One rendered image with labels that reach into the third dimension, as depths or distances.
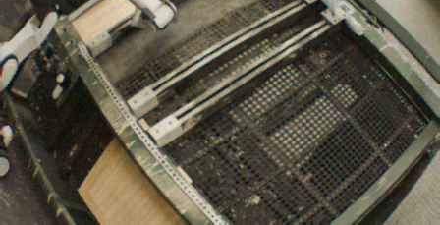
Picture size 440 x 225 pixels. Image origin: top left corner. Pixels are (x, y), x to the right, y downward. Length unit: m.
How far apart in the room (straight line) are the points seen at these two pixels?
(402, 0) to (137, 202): 5.81
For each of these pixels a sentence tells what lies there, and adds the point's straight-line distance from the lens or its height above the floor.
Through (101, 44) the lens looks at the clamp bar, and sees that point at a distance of 2.95.
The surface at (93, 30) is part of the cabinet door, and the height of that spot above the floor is 0.96.
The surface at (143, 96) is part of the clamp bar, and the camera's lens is 2.66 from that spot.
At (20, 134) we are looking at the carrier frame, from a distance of 3.28.
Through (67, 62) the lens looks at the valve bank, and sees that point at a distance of 2.99.
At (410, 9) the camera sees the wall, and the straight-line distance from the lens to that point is 7.80.
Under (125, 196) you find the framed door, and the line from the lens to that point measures 2.85.
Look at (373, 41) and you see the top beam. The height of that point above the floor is 1.89.
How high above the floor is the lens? 1.60
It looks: 9 degrees down
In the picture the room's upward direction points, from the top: 41 degrees clockwise
